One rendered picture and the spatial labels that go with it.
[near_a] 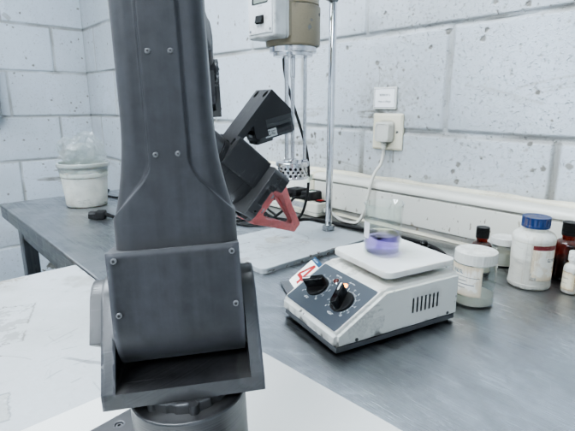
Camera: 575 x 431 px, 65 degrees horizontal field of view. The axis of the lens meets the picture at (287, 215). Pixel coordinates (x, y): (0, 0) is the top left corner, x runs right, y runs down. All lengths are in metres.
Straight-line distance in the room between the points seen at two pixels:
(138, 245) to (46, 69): 2.58
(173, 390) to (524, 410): 0.37
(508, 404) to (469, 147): 0.62
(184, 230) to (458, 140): 0.86
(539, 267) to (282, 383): 0.51
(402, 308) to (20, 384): 0.44
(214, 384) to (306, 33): 0.72
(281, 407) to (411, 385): 0.19
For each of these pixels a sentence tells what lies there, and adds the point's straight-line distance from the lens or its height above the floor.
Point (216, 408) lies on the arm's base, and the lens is 0.26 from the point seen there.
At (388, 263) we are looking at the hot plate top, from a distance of 0.60.
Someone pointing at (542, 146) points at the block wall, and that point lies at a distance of 0.98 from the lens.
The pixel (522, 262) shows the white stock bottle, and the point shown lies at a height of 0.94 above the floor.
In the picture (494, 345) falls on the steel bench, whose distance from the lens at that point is 0.63.
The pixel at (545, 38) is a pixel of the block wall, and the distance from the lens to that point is 0.99.
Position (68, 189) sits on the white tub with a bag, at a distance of 1.41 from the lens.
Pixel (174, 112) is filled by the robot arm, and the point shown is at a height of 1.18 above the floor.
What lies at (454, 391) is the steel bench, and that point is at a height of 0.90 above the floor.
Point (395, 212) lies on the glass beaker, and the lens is 0.61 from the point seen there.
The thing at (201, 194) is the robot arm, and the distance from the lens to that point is 0.24.
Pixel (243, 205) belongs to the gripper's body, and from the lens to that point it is 0.53.
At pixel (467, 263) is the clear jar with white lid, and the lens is 0.70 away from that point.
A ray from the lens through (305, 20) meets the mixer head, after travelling 0.88.
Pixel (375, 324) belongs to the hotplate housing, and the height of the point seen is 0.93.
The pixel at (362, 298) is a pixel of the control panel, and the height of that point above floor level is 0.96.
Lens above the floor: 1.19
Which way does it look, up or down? 14 degrees down
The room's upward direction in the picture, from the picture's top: straight up
